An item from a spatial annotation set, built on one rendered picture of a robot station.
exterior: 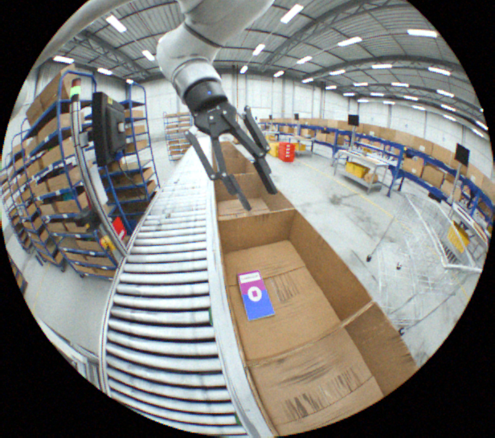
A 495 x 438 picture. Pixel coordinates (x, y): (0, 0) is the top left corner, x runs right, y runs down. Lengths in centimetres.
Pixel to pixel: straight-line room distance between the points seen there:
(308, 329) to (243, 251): 36
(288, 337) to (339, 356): 17
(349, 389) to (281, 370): 22
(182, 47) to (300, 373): 73
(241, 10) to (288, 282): 67
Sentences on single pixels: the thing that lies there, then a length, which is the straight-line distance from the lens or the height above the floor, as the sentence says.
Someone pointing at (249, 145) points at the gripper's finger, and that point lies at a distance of 26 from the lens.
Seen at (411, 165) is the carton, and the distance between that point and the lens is 442.
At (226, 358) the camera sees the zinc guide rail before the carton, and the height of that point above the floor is 89.
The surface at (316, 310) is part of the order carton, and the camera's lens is 51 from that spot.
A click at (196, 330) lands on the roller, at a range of 62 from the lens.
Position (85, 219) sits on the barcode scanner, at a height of 107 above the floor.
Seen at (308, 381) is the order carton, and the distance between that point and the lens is 48.
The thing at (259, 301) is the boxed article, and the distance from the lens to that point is 47.
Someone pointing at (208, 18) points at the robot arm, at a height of 153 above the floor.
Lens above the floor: 134
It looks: 27 degrees down
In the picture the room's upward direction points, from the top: straight up
